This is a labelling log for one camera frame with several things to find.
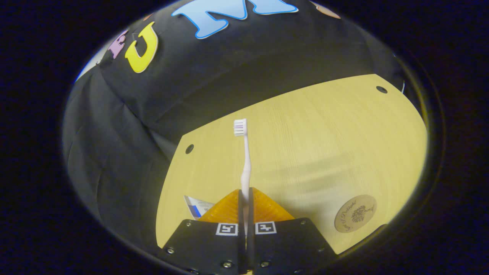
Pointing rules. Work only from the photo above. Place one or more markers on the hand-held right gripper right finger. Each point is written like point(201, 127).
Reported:
point(286, 248)

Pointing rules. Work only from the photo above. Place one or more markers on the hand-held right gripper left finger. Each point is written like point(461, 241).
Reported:
point(206, 248)

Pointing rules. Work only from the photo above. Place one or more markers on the white and blue toothpaste tube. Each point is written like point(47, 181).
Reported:
point(196, 208)

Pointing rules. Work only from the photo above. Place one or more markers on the round cork coaster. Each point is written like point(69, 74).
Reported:
point(355, 214)

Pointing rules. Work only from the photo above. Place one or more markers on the white toothbrush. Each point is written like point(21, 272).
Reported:
point(246, 160)

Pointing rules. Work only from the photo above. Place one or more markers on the black backdrop cloth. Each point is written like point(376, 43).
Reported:
point(229, 76)

